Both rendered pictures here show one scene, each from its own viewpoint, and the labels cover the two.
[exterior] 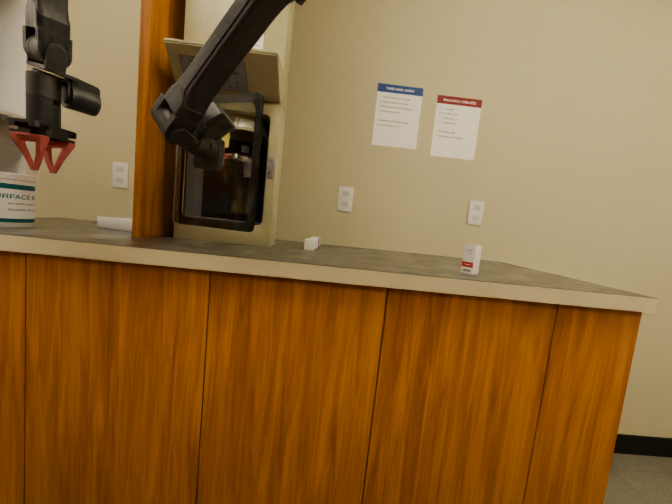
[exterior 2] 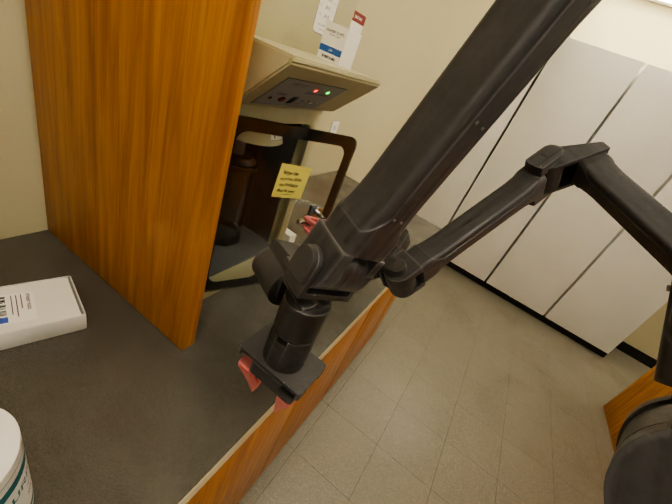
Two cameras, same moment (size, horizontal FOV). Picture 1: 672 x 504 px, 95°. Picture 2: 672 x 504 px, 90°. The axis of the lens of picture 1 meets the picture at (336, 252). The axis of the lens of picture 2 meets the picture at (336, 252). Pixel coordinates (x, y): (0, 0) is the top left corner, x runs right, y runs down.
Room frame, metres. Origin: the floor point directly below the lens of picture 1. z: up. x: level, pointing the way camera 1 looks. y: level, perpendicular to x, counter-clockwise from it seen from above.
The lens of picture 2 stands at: (0.57, 0.95, 1.54)
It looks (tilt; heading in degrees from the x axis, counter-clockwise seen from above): 30 degrees down; 292
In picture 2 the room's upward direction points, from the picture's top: 23 degrees clockwise
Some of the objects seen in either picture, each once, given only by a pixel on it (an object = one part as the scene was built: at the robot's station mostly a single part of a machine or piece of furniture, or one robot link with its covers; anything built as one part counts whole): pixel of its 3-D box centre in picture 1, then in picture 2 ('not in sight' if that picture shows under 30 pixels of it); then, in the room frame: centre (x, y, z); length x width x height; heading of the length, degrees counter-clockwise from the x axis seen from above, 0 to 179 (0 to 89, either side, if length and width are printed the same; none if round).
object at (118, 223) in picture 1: (129, 224); (24, 312); (1.16, 0.78, 0.96); 0.16 x 0.12 x 0.04; 77
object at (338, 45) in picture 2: not in sight; (339, 46); (0.97, 0.34, 1.54); 0.05 x 0.05 x 0.06; 2
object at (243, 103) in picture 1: (216, 162); (276, 215); (0.96, 0.39, 1.19); 0.30 x 0.01 x 0.40; 70
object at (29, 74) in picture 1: (47, 89); (300, 309); (0.70, 0.67, 1.27); 0.07 x 0.06 x 0.07; 156
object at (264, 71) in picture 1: (226, 72); (312, 88); (0.97, 0.38, 1.46); 0.32 x 0.12 x 0.10; 92
